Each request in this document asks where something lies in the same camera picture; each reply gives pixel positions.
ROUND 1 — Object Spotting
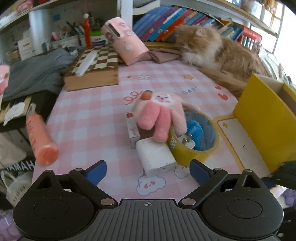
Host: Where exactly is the yellow tape roll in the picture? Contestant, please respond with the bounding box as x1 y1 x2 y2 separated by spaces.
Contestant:
166 109 219 167

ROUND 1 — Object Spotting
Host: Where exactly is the small white plug charger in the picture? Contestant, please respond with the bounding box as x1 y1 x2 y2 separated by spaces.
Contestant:
178 134 196 149

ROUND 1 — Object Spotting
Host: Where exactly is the white large power adapter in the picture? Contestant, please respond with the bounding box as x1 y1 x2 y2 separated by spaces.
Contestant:
135 138 177 177

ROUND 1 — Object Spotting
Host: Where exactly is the small white red box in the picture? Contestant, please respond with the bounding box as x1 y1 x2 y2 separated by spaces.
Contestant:
125 112 140 149

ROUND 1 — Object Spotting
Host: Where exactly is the pink plush glove toy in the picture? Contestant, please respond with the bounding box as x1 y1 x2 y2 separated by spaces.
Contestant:
132 90 201 143

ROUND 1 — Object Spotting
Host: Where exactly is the orange pink bottle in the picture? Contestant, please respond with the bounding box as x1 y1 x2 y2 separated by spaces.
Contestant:
26 103 59 166

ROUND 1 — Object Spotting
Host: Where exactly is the blue crumpled ball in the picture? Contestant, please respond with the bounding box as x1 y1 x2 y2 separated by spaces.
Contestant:
186 120 206 151

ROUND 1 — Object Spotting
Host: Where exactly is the pink checkered tablecloth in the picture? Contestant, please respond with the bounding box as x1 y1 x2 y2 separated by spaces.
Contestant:
32 59 273 204

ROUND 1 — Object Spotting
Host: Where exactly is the yellow cardboard box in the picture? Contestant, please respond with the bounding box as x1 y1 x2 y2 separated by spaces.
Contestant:
233 74 296 172

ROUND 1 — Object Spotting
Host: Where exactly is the wooden chess board box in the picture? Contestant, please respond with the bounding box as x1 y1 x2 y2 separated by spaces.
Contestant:
64 44 119 91

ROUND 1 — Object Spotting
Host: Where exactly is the grey folded cloth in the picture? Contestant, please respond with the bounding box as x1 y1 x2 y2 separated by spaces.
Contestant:
3 48 78 101

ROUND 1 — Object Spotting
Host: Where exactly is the white comb on chessboard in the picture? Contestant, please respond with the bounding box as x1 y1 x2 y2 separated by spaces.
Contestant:
75 50 98 77

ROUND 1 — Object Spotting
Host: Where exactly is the mauve folded cloth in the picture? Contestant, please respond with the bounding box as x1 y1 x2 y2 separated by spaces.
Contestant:
147 48 182 63

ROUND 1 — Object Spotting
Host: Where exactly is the orange fluffy cat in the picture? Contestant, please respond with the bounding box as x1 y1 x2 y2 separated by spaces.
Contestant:
174 24 271 98

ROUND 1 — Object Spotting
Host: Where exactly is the pink glove on rack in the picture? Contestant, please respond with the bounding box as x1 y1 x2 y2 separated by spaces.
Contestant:
0 65 10 104

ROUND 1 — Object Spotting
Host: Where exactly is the pink cylindrical case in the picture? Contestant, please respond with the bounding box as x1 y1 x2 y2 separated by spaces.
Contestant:
101 17 149 66

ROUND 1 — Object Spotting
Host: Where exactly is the white bookshelf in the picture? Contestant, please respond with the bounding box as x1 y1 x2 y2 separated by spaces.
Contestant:
1 1 278 62

